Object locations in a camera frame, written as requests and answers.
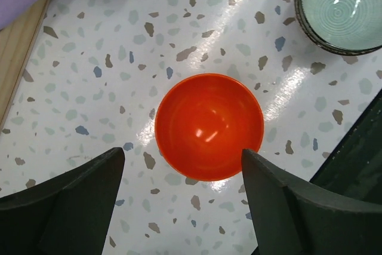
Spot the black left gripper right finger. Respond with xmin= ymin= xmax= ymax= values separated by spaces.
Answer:
xmin=242 ymin=149 xmax=381 ymax=254

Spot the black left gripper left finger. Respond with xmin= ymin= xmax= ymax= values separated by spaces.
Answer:
xmin=1 ymin=148 xmax=125 ymax=254

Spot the orange plastic bowl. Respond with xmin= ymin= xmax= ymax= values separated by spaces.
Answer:
xmin=155 ymin=73 xmax=264 ymax=182

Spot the white wire dish rack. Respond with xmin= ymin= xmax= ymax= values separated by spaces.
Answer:
xmin=310 ymin=93 xmax=382 ymax=204

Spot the wooden tray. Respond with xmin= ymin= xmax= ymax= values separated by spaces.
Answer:
xmin=1 ymin=0 xmax=50 ymax=127

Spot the green glazed ceramic bowl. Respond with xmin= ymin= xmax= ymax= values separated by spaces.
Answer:
xmin=294 ymin=0 xmax=381 ymax=56

